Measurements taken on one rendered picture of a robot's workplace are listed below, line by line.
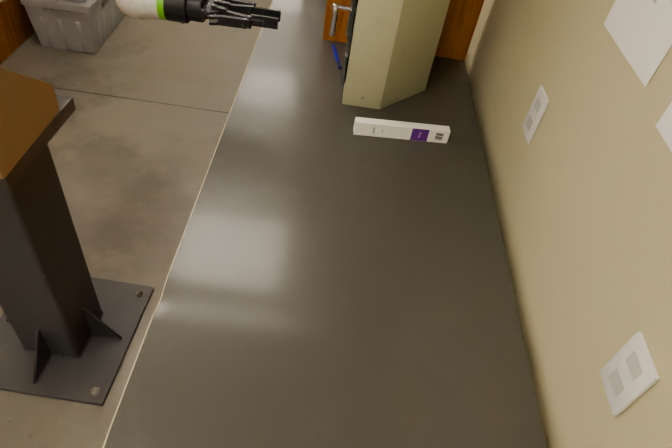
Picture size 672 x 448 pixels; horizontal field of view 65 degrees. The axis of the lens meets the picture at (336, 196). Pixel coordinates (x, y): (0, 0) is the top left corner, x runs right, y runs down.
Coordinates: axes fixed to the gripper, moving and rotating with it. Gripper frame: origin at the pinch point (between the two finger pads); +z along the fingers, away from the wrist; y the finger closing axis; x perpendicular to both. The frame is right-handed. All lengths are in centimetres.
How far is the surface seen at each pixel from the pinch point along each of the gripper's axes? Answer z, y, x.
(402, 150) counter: 41, -22, 20
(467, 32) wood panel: 61, 33, 10
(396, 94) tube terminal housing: 38.5, -0.1, 16.9
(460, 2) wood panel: 56, 33, 1
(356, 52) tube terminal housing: 24.9, -4.5, 3.4
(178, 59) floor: -80, 159, 114
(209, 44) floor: -66, 183, 114
